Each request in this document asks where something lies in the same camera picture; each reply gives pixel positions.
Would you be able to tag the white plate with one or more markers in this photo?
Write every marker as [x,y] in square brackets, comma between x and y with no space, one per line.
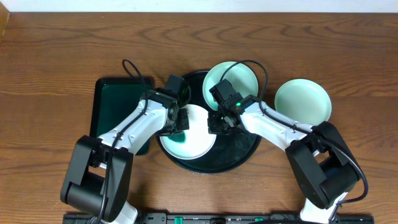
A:
[198,142]

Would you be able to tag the large mint green plate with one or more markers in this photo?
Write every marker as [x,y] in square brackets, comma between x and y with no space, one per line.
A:
[304,101]

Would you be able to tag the round black serving tray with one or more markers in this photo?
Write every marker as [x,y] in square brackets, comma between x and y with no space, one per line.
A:
[228,151]

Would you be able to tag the black rectangular water tray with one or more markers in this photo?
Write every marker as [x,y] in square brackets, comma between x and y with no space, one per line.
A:
[114,100]

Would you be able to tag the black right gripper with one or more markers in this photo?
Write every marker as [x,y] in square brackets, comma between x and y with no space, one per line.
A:
[214,129]

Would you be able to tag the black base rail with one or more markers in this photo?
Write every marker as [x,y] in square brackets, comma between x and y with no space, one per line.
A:
[163,218]

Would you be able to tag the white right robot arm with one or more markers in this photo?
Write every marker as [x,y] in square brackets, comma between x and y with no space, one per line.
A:
[323,166]

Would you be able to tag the green scouring sponge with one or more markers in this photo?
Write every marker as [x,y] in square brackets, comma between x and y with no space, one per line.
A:
[178,137]

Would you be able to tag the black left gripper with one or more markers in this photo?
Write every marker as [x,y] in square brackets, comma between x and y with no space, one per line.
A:
[181,120]

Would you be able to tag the small mint green plate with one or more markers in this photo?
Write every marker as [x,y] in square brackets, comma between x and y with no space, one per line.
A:
[241,77]

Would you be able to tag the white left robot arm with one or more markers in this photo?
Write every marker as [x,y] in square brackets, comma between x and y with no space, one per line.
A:
[98,176]

